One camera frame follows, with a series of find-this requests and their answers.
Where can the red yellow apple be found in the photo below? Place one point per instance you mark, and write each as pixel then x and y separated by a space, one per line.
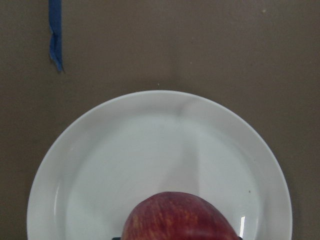
pixel 177 216

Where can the white round plate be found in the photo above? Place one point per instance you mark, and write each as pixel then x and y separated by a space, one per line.
pixel 140 144

